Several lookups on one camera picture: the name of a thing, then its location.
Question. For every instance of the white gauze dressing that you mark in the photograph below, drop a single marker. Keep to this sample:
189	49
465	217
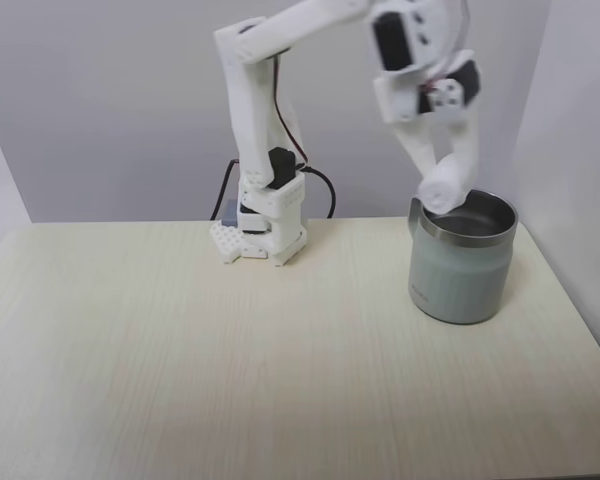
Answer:
442	187

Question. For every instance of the pale green steel mug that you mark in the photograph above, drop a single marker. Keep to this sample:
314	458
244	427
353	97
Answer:
460	265

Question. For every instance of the grey table clamp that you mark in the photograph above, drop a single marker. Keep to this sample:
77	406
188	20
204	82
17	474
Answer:
228	212

